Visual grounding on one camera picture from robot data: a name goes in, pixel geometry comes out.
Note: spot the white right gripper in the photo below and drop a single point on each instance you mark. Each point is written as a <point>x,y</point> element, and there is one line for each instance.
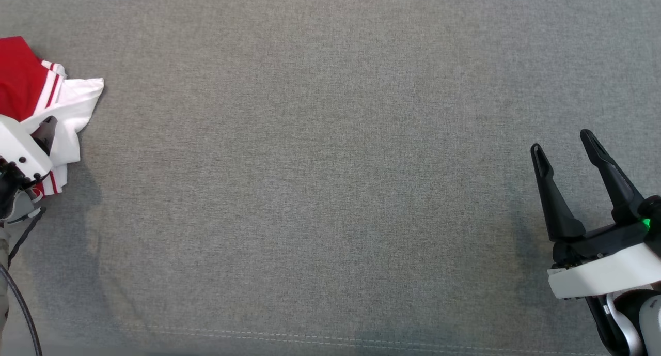
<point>604,273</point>

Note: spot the grey fabric sofa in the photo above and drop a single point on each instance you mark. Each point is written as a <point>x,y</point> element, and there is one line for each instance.
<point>310,165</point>

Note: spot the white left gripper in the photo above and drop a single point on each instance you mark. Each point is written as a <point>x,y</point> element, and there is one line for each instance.
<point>18,144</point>

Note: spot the red white-sleeved Bulls jersey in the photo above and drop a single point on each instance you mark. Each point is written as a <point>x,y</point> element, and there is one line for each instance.
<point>20,82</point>

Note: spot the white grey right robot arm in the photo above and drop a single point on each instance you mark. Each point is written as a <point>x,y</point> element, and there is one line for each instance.
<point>640,320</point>

